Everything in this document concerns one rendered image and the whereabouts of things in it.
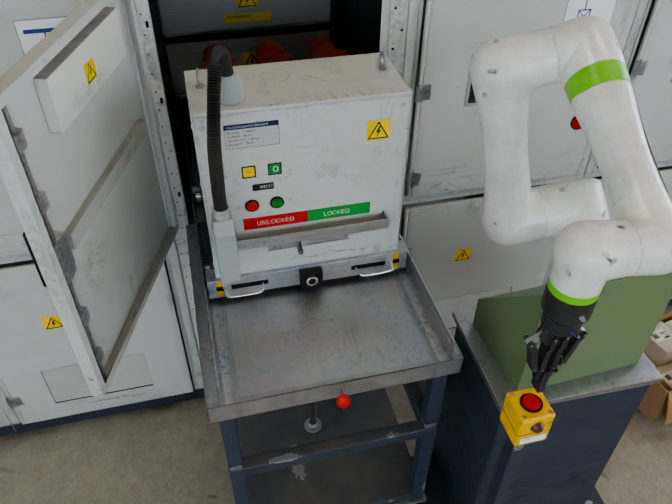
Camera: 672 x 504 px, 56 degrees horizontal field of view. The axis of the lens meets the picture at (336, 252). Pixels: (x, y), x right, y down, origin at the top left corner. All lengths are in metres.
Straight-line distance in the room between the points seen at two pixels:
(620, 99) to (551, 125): 0.86
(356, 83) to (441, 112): 0.49
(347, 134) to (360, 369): 0.55
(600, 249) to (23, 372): 1.88
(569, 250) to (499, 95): 0.38
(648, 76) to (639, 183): 1.05
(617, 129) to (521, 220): 0.38
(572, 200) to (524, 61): 0.40
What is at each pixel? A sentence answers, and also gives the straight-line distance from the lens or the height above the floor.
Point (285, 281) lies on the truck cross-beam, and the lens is 1.68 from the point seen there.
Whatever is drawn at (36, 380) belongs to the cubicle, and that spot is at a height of 0.29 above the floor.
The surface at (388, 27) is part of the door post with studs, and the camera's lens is 1.77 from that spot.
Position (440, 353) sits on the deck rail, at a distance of 1.58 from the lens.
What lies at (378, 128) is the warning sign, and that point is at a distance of 1.47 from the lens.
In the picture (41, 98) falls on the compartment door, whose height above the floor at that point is 1.50.
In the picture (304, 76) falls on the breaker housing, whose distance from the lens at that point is 1.52.
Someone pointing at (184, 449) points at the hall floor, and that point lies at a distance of 2.45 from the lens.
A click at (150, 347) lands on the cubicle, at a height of 0.35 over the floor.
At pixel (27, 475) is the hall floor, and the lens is 2.57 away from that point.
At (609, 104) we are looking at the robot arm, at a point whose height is 1.50.
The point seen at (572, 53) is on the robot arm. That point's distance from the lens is 1.34.
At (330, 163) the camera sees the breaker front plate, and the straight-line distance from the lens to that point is 1.49.
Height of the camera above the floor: 2.05
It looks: 41 degrees down
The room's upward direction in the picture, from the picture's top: 1 degrees clockwise
